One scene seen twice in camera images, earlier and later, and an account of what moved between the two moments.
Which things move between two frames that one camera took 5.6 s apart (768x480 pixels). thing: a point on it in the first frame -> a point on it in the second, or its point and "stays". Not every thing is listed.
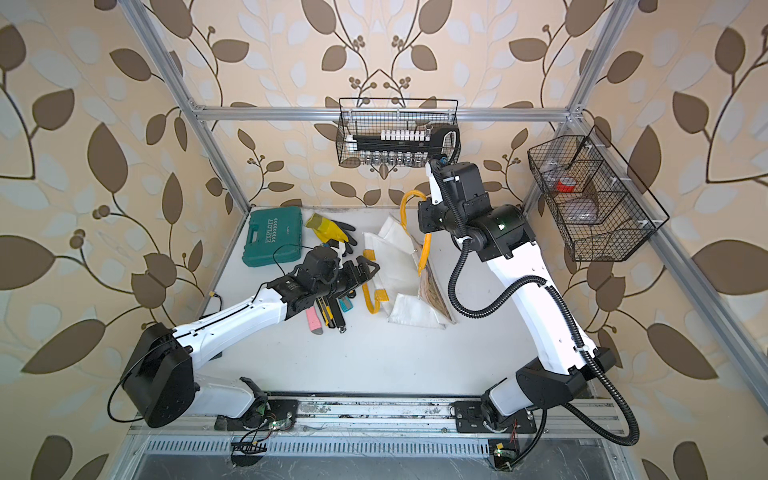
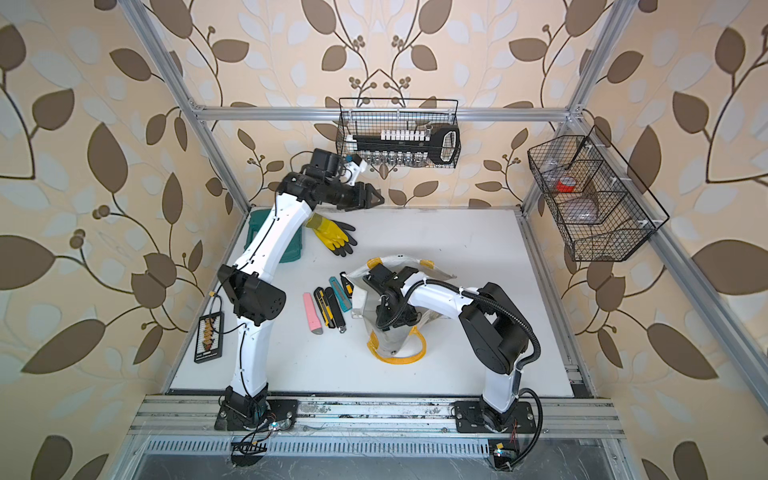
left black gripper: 355,278 -> 363,196
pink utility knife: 315,319 stays
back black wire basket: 397,132 stays
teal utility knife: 345,304 stays
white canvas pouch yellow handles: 399,281 -> 398,344
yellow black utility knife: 326,312 stays
